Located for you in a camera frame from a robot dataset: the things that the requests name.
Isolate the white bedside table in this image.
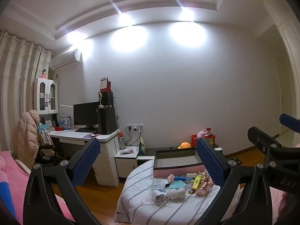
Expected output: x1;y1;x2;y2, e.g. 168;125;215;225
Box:
114;146;139;183

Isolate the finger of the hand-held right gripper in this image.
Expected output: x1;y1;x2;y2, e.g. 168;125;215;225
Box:
279;113;300;132
248;126;283;162

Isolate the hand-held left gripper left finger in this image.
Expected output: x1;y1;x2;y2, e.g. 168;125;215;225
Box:
23;137;101;225

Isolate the white air conditioner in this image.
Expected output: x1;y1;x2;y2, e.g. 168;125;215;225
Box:
50;49;82;71

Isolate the red desk calendar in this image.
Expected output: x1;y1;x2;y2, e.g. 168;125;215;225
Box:
100;76;112;92

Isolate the white glass-door cabinet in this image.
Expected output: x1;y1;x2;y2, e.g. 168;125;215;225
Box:
33;78;59;116

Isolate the white desk with drawers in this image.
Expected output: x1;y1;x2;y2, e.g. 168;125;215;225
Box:
48;129;121;188

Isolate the pink bedding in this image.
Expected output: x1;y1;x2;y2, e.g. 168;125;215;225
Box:
0;150;78;225

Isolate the black office chair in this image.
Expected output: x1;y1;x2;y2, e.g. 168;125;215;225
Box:
35;131;71;169

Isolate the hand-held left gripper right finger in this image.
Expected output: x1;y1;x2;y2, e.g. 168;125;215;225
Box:
196;137;273;225

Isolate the black computer monitor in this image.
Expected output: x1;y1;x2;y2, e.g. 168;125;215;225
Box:
73;102;100;133

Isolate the white cat-shaped gadget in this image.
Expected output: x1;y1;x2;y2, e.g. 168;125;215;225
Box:
167;187;186;200

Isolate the teal round container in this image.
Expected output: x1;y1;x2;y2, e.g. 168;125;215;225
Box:
169;180;185;190

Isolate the red printed box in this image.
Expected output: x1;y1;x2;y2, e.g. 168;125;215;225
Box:
191;133;216;148

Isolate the black power cable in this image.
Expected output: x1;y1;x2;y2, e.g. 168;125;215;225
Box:
125;127;142;146

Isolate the black speaker box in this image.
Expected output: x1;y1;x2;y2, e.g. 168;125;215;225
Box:
101;91;114;107

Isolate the blue and white box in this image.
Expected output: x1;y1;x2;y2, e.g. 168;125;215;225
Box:
58;115;71;130

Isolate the yellow highlighter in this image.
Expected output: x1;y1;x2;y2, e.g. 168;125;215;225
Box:
192;175;202;190

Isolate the beige striped curtain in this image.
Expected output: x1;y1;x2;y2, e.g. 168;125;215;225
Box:
0;30;52;153

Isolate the pink box with black rim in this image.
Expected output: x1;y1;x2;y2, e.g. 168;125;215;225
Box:
153;148;205;178

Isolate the rose gold cylinder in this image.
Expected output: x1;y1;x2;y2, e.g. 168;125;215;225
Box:
196;181;213;196

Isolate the black computer tower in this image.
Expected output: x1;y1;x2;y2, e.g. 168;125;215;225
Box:
98;106;117;135

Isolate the pink puffer jacket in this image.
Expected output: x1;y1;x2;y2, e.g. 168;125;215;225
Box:
17;110;41;169

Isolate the white door frame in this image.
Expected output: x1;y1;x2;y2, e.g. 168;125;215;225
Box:
262;0;300;146

